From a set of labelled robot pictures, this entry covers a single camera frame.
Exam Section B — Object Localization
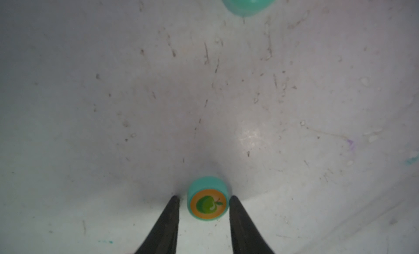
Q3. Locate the green stamp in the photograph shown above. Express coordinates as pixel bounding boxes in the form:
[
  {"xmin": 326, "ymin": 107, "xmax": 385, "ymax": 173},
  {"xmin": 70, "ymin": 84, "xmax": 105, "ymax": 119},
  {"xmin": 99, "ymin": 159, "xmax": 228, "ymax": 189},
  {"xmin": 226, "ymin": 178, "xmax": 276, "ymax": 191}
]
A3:
[{"xmin": 222, "ymin": 0, "xmax": 275, "ymax": 17}]

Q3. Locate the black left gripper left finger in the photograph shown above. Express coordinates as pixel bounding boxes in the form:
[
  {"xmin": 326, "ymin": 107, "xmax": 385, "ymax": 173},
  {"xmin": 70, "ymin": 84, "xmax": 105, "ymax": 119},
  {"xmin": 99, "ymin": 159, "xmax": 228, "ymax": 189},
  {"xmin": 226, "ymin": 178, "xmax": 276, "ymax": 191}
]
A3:
[{"xmin": 135, "ymin": 196, "xmax": 180, "ymax": 254}]

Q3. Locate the yellow-green ring cap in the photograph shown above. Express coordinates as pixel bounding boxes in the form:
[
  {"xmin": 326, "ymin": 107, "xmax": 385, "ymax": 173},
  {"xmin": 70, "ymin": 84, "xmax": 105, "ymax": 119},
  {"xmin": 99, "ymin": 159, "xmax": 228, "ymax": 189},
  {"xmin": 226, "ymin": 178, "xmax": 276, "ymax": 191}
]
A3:
[{"xmin": 187, "ymin": 176, "xmax": 230, "ymax": 221}]

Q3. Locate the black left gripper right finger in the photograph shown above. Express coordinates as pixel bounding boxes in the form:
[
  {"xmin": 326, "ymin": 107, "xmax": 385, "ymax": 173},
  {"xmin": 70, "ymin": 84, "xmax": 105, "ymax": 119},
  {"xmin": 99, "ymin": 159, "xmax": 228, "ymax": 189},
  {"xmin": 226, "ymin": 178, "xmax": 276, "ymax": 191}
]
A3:
[{"xmin": 229, "ymin": 196, "xmax": 274, "ymax": 254}]

